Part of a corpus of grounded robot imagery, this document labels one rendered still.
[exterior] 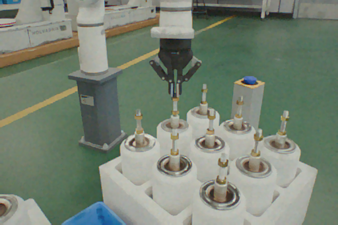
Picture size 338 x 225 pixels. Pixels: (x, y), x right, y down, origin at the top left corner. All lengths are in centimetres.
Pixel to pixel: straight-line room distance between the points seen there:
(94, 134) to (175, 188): 58
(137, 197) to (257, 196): 25
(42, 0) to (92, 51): 200
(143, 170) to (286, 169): 33
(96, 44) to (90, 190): 48
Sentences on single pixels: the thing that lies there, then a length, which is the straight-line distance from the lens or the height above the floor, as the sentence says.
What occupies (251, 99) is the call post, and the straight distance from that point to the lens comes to 86.
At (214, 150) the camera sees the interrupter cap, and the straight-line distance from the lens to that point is 63.
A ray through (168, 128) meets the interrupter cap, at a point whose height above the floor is 25.
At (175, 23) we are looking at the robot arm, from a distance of 60.
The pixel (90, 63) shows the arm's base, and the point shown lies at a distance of 98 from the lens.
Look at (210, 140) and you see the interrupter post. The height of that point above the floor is 27.
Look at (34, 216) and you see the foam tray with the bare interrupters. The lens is 64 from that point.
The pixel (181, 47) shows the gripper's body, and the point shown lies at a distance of 61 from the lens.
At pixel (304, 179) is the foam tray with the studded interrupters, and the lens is 73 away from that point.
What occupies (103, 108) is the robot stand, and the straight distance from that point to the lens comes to 101.
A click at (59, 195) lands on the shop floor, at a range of 94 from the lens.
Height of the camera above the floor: 61
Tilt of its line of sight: 23 degrees down
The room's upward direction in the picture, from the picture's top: straight up
